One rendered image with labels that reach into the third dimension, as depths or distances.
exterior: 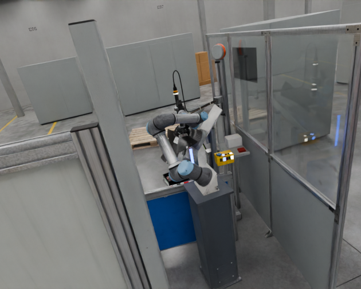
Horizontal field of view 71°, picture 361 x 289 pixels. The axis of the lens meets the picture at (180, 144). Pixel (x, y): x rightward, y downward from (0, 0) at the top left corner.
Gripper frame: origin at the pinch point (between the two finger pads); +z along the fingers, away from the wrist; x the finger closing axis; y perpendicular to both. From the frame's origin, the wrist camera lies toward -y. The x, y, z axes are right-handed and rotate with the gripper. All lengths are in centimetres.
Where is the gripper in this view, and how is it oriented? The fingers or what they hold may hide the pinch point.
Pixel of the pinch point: (177, 106)
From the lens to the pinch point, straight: 249.4
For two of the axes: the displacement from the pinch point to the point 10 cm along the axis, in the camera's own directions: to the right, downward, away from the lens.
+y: 1.7, 8.9, 4.2
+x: 9.7, -2.3, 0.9
